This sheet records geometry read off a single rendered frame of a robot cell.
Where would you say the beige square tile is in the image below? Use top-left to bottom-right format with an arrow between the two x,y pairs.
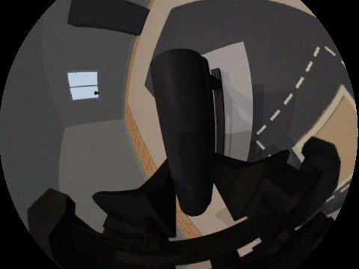
291,84 -> 358,191

